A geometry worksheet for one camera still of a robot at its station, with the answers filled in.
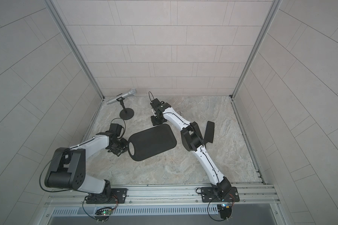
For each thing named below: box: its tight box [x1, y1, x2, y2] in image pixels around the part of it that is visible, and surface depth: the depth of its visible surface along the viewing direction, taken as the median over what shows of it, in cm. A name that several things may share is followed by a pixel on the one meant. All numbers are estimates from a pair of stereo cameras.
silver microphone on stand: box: [106, 88, 138, 120], surface depth 104 cm
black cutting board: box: [128, 123, 177, 162], surface depth 93 cm
